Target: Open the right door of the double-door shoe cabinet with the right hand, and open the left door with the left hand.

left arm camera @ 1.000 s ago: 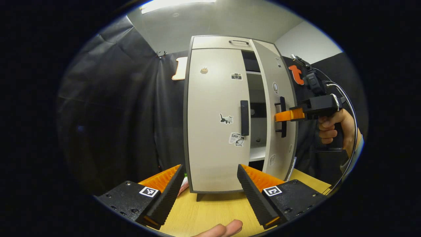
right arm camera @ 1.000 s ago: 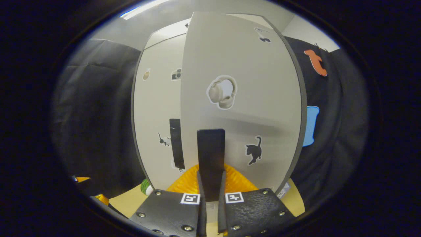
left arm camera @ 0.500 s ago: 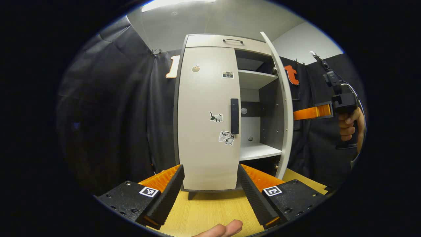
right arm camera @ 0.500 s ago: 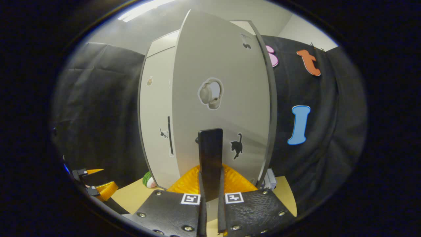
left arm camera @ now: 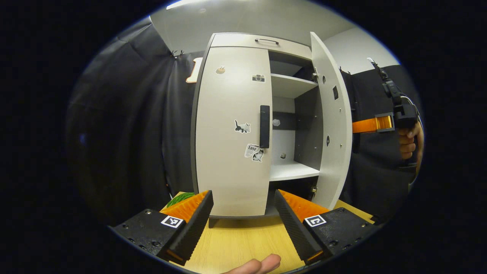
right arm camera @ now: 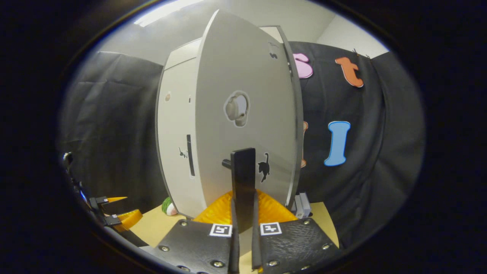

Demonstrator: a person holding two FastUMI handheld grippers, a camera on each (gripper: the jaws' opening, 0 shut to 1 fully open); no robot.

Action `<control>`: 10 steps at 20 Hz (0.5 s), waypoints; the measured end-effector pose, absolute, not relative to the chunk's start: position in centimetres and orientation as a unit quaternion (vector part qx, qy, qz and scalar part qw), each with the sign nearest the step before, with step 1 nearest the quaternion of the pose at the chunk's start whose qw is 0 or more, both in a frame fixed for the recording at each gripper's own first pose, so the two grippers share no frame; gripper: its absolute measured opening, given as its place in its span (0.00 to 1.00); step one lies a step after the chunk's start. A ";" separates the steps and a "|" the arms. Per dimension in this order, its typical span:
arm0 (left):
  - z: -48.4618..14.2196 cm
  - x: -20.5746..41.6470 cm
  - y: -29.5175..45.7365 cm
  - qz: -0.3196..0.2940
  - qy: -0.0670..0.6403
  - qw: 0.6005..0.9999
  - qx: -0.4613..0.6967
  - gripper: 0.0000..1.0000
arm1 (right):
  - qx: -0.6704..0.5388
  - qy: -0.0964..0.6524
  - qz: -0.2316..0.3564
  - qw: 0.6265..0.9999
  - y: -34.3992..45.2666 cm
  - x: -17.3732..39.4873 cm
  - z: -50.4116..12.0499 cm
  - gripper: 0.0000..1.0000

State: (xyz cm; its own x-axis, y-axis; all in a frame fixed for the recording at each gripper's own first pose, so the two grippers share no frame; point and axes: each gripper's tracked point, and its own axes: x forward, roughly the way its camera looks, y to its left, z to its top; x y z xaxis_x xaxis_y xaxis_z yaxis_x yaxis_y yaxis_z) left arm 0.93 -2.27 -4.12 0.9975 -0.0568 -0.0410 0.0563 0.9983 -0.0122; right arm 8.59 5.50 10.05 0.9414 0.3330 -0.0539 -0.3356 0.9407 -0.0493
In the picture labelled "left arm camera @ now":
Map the black door handle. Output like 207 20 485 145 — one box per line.
260 105 271 149

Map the black backdrop cloth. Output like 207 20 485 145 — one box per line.
65 17 423 225

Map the beige cabinet door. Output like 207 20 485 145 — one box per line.
310 32 353 210
195 46 274 217

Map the green striped object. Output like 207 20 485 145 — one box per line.
166 192 196 209

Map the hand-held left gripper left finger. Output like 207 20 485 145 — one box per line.
108 190 214 267

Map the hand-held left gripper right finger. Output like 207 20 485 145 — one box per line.
274 189 381 266

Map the white cabinet shelf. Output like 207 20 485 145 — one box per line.
269 162 320 182
271 73 318 99

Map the beige double-door shoe cabinet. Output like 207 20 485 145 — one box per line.
190 32 324 229

